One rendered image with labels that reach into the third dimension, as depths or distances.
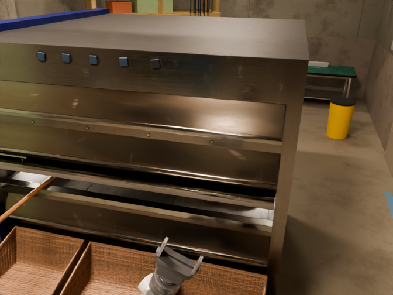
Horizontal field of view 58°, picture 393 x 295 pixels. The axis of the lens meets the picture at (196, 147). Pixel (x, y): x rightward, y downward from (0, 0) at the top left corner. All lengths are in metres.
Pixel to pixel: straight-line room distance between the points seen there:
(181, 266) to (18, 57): 1.56
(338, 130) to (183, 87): 4.84
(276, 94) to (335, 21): 7.06
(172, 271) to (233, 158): 0.96
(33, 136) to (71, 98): 0.40
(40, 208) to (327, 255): 2.64
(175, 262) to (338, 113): 5.44
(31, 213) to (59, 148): 0.60
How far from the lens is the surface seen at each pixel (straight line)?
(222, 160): 1.90
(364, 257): 3.95
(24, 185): 2.62
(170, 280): 1.09
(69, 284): 2.42
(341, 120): 6.33
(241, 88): 1.73
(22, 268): 2.88
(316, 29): 8.74
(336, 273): 3.68
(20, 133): 2.43
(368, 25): 8.80
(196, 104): 1.82
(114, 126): 2.02
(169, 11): 7.10
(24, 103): 2.29
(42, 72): 2.16
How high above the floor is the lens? 2.41
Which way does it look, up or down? 25 degrees down
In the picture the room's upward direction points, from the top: straight up
